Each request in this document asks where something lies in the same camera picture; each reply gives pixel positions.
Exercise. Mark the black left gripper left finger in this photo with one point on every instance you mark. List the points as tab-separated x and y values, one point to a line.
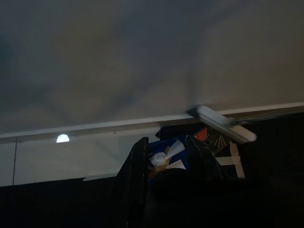
133	185

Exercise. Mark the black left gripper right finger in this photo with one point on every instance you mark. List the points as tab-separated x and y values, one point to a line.
202	164

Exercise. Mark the black floor mat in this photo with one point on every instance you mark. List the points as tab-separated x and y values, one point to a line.
47	204

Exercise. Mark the white paper sheet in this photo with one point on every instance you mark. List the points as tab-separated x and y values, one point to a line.
177	165

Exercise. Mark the black and orange wrapper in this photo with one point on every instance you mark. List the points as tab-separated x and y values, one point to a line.
213	140

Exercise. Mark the white crumpled tissue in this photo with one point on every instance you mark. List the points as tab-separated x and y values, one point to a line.
159	158

